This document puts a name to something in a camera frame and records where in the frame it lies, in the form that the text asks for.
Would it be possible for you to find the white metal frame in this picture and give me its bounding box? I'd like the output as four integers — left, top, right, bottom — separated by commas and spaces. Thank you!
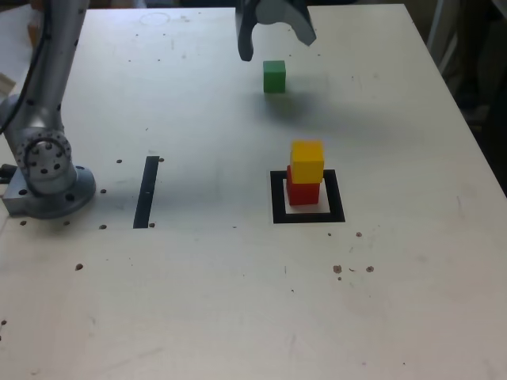
426, 0, 463, 80

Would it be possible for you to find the green cube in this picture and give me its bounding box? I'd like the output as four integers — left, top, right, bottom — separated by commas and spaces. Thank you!
262, 59, 287, 94

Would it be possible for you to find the red cube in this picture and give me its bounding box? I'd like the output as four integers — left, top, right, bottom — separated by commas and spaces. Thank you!
285, 165, 321, 206

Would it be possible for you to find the black tape square outline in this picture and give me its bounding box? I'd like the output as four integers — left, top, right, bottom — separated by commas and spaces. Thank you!
269, 169, 346, 225

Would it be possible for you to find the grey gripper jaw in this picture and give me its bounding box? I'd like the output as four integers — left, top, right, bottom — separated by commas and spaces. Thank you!
236, 0, 262, 63
256, 0, 318, 48

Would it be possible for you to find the orange box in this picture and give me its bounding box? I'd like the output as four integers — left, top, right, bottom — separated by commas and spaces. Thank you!
27, 21, 44, 47

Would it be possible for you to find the yellow cube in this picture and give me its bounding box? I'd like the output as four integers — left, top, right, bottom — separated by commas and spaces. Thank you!
290, 139, 326, 184

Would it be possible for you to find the black tape strip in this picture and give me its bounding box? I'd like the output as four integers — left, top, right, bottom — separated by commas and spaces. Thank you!
132, 155, 160, 230

